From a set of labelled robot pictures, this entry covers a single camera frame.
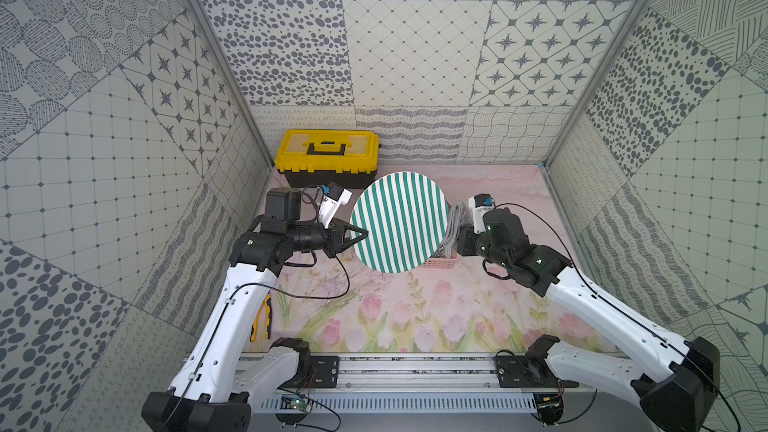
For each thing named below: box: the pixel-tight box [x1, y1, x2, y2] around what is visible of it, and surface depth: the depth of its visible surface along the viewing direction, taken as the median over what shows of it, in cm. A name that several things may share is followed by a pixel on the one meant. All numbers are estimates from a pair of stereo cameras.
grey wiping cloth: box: [442, 201, 474, 258], surface depth 73 cm
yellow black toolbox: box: [274, 129, 380, 188], surface depth 103 cm
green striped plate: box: [349, 171, 449, 274], surface depth 69 cm
